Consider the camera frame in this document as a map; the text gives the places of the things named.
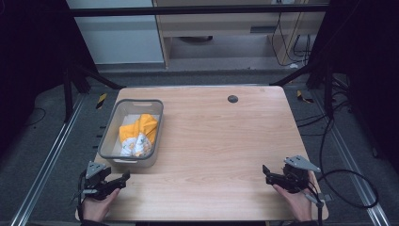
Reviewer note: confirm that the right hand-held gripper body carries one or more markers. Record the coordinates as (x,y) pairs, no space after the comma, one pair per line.
(296,175)

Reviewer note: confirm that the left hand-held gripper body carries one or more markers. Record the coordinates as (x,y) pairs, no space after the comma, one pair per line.
(94,180)

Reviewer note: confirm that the grey plastic basket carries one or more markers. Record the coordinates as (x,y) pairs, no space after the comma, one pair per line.
(114,138)

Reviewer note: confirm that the yellow and white cloth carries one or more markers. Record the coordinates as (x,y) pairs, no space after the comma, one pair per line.
(139,135)

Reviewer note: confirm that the person's left hand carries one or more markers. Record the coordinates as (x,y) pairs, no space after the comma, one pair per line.
(98,205)

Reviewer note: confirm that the person's right hand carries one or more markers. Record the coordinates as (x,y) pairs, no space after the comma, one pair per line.
(296,202)

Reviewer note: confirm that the yellow black striped tape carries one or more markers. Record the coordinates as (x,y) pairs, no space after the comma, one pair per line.
(101,100)
(303,97)

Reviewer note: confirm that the black table grommet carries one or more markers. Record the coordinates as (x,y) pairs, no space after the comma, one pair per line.
(232,99)

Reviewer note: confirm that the black metal stand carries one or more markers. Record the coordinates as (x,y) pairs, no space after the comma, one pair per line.
(327,84)
(67,91)

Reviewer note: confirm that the white cabinet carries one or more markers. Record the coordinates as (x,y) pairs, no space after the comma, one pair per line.
(119,37)

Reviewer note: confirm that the light wooden desk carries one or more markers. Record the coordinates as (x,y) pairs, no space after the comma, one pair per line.
(219,29)

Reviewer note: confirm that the black horizontal bar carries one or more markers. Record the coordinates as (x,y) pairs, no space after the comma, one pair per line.
(194,10)

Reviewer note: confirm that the aluminium floor rail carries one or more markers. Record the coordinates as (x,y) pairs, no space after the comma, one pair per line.
(354,166)
(47,163)

